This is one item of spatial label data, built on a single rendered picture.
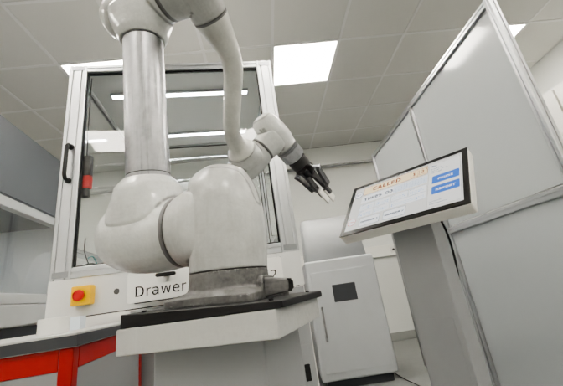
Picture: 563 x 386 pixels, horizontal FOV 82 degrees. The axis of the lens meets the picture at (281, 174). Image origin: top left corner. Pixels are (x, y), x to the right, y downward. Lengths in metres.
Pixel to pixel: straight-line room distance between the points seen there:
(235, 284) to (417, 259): 0.89
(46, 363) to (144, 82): 0.66
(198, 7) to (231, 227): 0.58
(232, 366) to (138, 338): 0.16
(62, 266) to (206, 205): 1.07
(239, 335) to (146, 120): 0.53
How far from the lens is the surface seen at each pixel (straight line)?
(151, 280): 1.40
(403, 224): 1.27
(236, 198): 0.63
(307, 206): 4.76
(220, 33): 0.98
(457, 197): 1.22
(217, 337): 0.54
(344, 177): 4.99
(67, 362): 0.95
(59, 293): 1.61
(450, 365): 1.39
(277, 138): 1.18
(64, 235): 1.64
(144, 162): 0.79
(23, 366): 0.99
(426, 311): 1.37
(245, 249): 0.62
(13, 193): 2.11
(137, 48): 0.93
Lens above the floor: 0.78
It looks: 20 degrees up
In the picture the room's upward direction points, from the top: 8 degrees counter-clockwise
